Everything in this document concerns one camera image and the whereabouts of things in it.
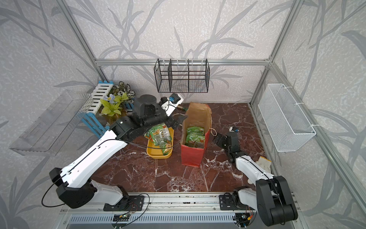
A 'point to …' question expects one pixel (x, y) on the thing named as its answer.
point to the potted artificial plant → (114, 106)
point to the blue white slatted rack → (91, 119)
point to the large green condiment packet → (195, 140)
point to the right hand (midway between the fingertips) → (220, 136)
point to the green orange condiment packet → (195, 132)
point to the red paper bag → (198, 115)
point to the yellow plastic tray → (156, 152)
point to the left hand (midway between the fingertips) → (181, 108)
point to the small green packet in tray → (166, 148)
